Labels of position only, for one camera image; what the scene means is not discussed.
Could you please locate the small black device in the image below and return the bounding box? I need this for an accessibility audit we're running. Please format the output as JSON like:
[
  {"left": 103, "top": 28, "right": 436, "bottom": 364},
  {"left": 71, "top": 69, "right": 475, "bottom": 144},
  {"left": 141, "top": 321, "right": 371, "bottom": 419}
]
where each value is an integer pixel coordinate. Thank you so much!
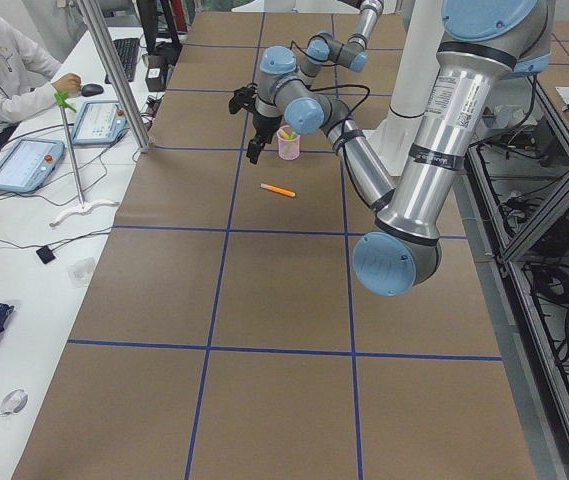
[{"left": 36, "top": 245, "right": 56, "bottom": 265}]

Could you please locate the orange marker pen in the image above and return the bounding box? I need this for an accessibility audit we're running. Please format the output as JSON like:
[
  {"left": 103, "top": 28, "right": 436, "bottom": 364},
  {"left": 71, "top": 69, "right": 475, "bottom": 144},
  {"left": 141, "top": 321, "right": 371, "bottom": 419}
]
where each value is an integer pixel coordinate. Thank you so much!
[{"left": 260, "top": 183, "right": 296, "bottom": 198}]

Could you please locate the far blue teach pendant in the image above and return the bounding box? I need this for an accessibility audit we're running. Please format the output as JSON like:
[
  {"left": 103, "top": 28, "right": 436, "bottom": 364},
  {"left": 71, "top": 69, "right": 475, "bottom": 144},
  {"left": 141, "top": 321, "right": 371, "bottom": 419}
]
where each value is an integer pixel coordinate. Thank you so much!
[{"left": 71, "top": 101, "right": 128, "bottom": 147}]

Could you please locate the black cardboard box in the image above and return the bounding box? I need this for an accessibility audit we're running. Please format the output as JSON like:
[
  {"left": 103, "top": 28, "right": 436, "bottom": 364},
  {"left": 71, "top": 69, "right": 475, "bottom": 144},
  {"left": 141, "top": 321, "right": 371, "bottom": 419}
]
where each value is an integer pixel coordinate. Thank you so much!
[{"left": 145, "top": 55, "right": 168, "bottom": 92}]

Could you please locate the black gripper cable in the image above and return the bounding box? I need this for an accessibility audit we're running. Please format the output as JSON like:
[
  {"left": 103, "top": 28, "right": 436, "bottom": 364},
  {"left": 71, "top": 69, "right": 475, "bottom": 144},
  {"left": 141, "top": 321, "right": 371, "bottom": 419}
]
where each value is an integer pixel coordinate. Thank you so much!
[{"left": 308, "top": 83, "right": 371, "bottom": 151}]

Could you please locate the aluminium frame post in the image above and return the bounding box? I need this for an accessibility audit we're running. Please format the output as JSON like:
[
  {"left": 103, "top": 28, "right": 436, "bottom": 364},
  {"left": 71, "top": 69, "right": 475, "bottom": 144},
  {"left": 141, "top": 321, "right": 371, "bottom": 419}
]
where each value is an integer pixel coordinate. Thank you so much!
[{"left": 77, "top": 0, "right": 150, "bottom": 153}]

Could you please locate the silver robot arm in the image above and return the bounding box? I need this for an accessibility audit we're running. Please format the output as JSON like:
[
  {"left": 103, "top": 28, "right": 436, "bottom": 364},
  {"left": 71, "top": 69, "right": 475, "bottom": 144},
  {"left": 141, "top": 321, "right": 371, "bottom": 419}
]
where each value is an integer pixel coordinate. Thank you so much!
[
  {"left": 229, "top": 1, "right": 555, "bottom": 296},
  {"left": 298, "top": 0, "right": 384, "bottom": 87}
]

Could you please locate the black computer mouse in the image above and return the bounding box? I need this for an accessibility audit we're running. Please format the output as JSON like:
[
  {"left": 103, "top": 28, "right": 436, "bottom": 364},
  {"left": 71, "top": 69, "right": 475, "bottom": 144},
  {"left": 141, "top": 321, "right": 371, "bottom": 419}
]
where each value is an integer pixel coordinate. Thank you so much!
[{"left": 80, "top": 83, "right": 104, "bottom": 97}]

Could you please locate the near blue teach pendant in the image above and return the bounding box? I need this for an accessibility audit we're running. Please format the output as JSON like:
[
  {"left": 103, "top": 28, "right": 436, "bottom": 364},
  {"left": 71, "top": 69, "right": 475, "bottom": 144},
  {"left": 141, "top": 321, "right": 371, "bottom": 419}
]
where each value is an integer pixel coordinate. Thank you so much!
[{"left": 0, "top": 138, "right": 66, "bottom": 193}]

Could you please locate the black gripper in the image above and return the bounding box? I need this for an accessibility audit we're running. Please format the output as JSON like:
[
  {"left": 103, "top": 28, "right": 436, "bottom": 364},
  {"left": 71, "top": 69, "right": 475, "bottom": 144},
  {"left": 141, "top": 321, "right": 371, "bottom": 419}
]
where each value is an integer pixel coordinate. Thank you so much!
[{"left": 246, "top": 112, "right": 282, "bottom": 164}]

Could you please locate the black keyboard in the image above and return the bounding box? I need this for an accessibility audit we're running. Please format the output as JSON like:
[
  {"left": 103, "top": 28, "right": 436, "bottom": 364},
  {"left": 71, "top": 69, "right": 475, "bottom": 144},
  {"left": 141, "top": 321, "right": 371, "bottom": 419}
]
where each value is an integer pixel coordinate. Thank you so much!
[{"left": 113, "top": 37, "right": 140, "bottom": 82}]

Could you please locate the blue teach pendant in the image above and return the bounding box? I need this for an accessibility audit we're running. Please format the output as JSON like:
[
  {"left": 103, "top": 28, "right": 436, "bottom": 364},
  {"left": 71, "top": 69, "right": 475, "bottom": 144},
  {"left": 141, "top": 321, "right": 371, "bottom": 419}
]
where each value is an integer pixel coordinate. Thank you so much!
[
  {"left": 71, "top": 101, "right": 128, "bottom": 147},
  {"left": 0, "top": 138, "right": 66, "bottom": 193}
]

